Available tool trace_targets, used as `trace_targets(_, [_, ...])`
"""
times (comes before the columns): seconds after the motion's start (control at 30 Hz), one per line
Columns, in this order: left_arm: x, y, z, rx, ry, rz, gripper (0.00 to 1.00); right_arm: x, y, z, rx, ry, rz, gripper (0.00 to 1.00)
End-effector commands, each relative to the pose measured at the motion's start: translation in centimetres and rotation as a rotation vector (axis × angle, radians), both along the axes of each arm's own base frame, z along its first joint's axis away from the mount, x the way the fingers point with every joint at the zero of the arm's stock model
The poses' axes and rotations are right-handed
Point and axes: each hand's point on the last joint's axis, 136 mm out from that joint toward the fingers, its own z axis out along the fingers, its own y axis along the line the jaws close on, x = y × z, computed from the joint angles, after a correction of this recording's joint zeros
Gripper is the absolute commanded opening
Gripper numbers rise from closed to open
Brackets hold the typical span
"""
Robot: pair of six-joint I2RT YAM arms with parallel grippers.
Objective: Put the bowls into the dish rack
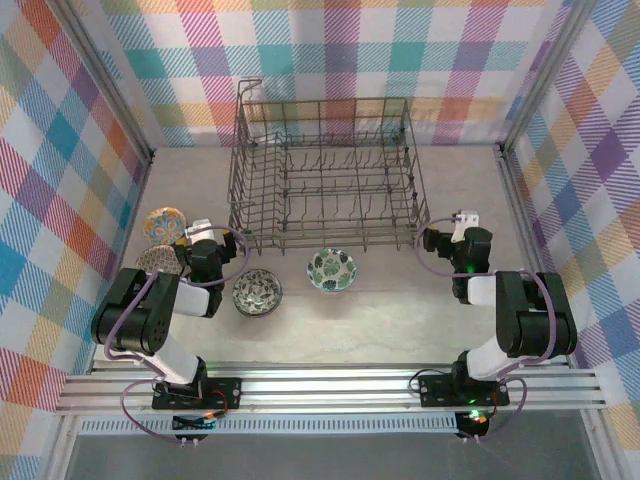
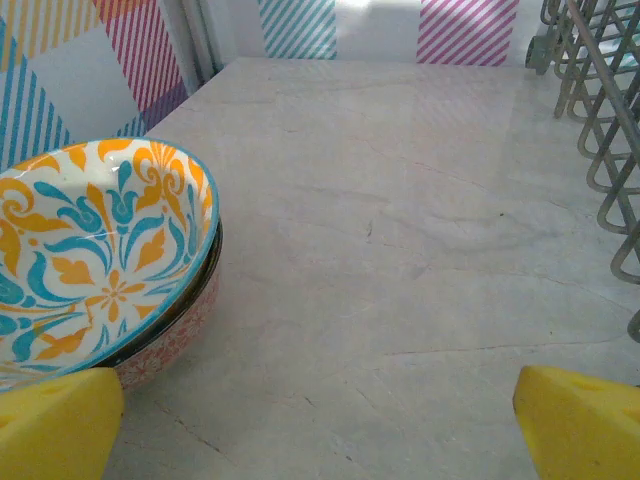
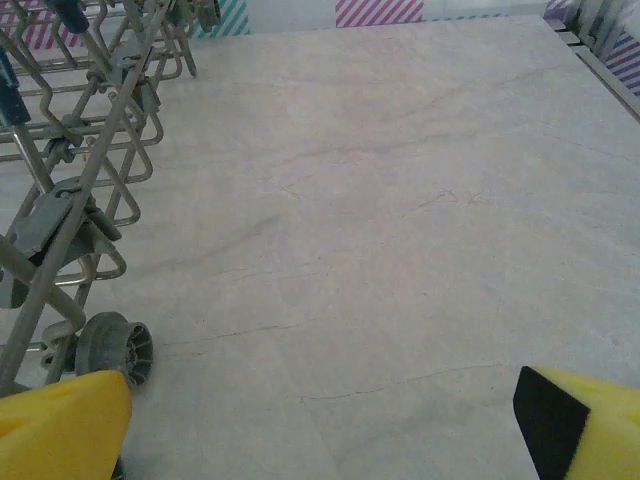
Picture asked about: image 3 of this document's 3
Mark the aluminium frame post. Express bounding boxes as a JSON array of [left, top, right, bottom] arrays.
[[569, 0, 620, 57]]

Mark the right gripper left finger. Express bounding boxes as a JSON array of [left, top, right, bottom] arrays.
[[0, 369, 134, 480]]

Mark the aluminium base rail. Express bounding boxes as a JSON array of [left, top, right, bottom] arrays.
[[552, 27, 640, 124]]

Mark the grey wire dish rack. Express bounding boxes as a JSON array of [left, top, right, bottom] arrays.
[[0, 0, 224, 396]]

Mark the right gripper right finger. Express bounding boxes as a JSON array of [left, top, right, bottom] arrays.
[[513, 365, 640, 480]]

